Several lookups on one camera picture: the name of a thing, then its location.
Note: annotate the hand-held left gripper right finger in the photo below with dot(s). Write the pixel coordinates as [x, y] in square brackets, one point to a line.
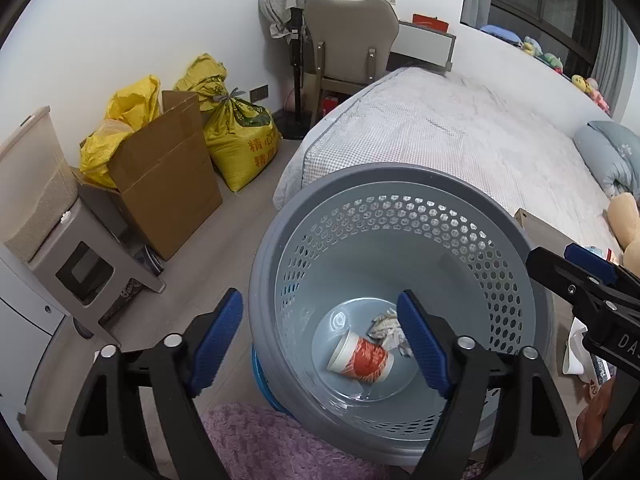
[425, 345]

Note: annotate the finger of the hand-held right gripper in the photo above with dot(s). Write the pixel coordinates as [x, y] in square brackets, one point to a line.
[595, 310]
[592, 265]

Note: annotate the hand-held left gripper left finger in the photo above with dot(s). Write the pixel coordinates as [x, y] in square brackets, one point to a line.
[215, 342]

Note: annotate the white paper packet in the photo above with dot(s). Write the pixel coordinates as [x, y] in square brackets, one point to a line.
[575, 350]

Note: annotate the white paper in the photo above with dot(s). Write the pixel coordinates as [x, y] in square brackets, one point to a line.
[382, 327]

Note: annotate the red white paper cup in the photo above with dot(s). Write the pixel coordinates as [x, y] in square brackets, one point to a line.
[365, 360]

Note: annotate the grey perforated plastic basket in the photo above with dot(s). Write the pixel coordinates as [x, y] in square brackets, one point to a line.
[300, 240]

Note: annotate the person's right hand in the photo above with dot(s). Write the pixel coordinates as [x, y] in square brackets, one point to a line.
[595, 420]

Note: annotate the tan teddy bear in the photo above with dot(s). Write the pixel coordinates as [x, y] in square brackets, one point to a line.
[626, 220]

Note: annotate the wooden bedside table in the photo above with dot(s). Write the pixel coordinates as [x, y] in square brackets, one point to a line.
[542, 227]

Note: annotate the blue plastic basin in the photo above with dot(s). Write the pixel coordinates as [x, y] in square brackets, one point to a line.
[267, 385]

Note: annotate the blue grey duvet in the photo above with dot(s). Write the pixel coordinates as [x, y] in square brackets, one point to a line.
[607, 155]

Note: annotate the purple fuzzy rug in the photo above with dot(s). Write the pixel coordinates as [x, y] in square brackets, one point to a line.
[280, 445]

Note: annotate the grey plastic stool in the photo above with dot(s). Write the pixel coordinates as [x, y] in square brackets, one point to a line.
[95, 235]

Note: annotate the brown cardboard box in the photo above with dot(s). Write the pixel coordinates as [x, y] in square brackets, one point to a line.
[165, 185]

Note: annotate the pink plush toy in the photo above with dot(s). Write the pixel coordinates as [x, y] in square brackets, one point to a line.
[599, 96]

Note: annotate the white cabinet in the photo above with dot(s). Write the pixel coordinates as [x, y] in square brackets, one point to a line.
[25, 310]

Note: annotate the bed with checked sheet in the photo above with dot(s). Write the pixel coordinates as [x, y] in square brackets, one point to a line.
[450, 135]

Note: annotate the yellow sack with green print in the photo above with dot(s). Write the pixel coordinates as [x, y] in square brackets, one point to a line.
[240, 140]

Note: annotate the yellow green plush toy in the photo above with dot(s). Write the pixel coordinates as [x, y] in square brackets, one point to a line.
[529, 46]

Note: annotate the translucent white storage container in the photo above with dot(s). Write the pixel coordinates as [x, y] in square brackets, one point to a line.
[35, 185]

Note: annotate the yellow plastic bag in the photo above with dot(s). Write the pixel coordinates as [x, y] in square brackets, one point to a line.
[130, 110]

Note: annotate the blue plush toy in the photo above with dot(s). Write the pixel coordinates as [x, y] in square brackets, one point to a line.
[502, 34]

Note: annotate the small red box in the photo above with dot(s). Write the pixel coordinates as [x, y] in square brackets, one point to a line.
[330, 106]

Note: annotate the plain yellow woven sack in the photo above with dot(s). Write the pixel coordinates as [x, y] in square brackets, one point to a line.
[202, 77]

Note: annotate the dark window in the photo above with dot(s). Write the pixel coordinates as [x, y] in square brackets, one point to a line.
[540, 0]

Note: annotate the white grey desk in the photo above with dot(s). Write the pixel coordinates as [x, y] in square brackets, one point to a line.
[425, 42]

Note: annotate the flat red box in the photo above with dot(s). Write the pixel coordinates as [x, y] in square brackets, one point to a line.
[431, 23]

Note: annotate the standing fan with grey cover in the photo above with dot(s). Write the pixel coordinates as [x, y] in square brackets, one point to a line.
[295, 60]

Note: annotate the beige upholstered chair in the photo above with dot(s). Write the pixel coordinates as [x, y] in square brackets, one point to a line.
[350, 35]

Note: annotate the dark wall socket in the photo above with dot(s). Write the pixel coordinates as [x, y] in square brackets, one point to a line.
[260, 93]

